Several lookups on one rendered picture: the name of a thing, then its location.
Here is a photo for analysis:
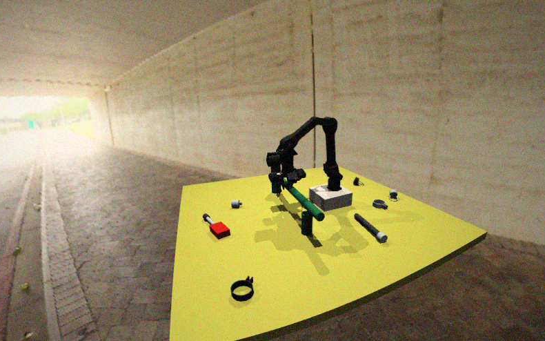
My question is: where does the black ring band with two small ears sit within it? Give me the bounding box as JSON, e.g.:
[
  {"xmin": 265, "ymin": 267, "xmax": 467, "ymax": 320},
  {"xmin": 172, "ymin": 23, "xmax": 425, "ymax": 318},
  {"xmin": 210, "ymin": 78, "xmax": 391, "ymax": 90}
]
[{"xmin": 230, "ymin": 276, "xmax": 253, "ymax": 302}]

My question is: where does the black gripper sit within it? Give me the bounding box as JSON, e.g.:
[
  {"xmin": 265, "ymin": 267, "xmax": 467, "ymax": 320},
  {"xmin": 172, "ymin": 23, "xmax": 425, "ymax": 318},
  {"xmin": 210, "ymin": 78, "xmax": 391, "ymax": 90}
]
[{"xmin": 268, "ymin": 163, "xmax": 306, "ymax": 190}]

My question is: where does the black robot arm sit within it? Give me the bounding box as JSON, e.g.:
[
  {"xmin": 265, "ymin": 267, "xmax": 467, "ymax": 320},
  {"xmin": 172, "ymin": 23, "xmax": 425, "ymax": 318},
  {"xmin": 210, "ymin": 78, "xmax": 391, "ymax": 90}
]
[{"xmin": 266, "ymin": 117, "xmax": 343, "ymax": 191}]

